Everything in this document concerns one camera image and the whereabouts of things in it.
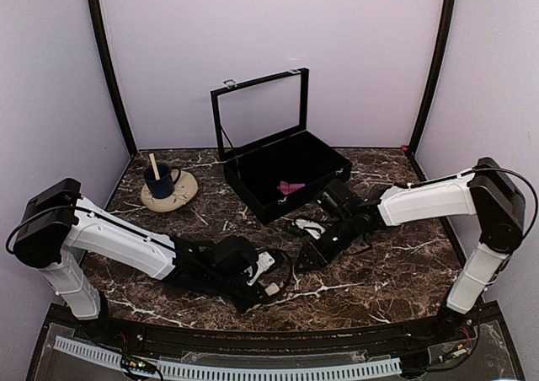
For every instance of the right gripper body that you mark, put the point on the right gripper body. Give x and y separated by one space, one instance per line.
329 252

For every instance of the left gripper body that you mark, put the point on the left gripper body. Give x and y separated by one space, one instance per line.
242 302

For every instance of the cream brown sock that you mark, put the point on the cream brown sock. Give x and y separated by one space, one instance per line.
272 289

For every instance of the magenta purple sock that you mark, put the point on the magenta purple sock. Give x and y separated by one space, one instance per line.
286 188

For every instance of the black display box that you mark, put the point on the black display box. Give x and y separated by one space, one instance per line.
262 139

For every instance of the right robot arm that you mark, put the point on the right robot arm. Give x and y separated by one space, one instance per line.
485 191

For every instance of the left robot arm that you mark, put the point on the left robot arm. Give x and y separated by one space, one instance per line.
60 220

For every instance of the green circuit board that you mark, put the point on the green circuit board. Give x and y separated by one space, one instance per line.
136 365

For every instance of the dark blue mug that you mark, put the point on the dark blue mug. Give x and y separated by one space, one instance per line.
166 185

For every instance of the wooden stir stick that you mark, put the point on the wooden stir stick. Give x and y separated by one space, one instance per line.
154 165

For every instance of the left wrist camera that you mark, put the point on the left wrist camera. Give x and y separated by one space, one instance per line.
265 261

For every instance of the white cable duct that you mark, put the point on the white cable duct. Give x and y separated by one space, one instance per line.
201 366

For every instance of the black front rail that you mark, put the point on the black front rail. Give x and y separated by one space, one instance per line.
152 334

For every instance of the right black frame post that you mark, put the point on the right black frame post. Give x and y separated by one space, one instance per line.
432 80

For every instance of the black frame post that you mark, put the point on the black frame post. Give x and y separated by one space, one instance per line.
100 36
432 80

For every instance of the left black frame post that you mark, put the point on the left black frame post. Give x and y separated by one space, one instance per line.
100 36

